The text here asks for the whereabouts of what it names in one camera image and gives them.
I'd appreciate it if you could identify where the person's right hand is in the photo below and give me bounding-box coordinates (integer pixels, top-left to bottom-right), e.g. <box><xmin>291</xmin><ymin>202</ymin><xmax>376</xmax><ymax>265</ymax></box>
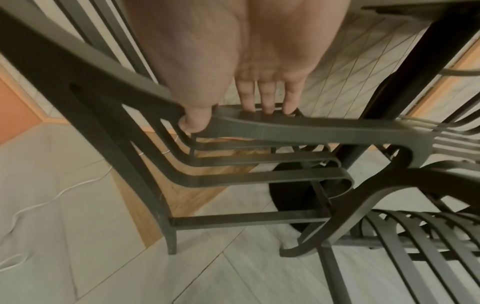
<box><xmin>123</xmin><ymin>0</ymin><xmax>352</xmax><ymax>133</ymax></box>

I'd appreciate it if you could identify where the orange framed mesh wall panel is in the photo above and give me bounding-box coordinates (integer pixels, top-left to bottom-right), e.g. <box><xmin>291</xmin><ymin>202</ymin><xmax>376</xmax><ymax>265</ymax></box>
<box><xmin>299</xmin><ymin>12</ymin><xmax>480</xmax><ymax>120</ymax></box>

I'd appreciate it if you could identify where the beige table with black pedestal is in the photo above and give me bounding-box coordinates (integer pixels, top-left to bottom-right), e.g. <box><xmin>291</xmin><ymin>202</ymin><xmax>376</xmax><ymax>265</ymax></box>
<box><xmin>267</xmin><ymin>0</ymin><xmax>480</xmax><ymax>238</ymax></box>

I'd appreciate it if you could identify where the white floor cable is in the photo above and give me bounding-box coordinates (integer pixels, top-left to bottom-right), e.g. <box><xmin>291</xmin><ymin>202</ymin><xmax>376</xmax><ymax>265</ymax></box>
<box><xmin>0</xmin><ymin>149</ymin><xmax>174</xmax><ymax>268</ymax></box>

